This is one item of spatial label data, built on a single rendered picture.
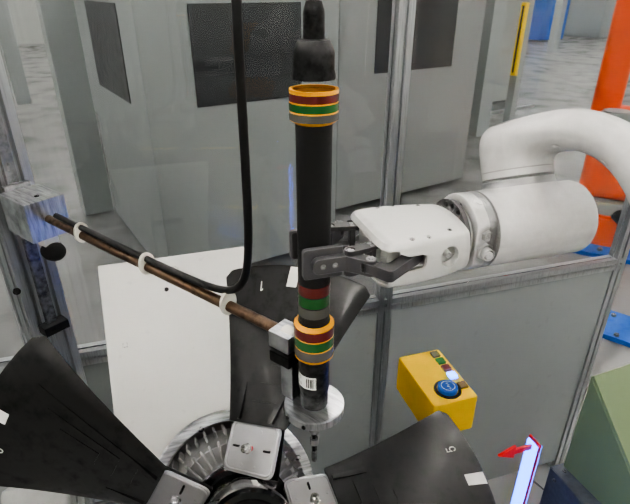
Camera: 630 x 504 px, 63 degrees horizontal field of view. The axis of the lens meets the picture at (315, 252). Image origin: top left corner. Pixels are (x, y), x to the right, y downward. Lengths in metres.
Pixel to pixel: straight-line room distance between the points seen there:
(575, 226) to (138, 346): 0.70
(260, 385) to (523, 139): 0.45
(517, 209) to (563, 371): 1.60
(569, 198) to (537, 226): 0.05
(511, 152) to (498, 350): 1.33
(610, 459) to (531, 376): 0.94
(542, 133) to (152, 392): 0.72
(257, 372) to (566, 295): 1.35
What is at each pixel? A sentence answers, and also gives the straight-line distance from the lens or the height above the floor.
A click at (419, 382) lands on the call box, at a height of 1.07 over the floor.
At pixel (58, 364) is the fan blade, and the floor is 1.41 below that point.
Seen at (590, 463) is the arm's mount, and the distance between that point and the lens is 1.18.
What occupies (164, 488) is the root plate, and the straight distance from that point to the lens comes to 0.73.
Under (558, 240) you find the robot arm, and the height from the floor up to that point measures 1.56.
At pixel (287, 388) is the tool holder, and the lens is 0.62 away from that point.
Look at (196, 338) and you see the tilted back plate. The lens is 0.95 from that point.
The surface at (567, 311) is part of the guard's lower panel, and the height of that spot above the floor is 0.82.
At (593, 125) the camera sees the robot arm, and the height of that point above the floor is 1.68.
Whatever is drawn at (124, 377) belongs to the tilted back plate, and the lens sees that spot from 0.95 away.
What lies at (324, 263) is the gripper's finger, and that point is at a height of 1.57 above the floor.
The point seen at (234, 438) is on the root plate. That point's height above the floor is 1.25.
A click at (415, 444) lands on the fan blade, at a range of 0.84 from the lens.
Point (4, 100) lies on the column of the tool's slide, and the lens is 1.06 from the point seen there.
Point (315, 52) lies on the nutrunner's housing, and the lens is 0.44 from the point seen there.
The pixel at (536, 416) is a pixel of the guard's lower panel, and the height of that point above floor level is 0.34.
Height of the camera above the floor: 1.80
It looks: 27 degrees down
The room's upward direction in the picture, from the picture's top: straight up
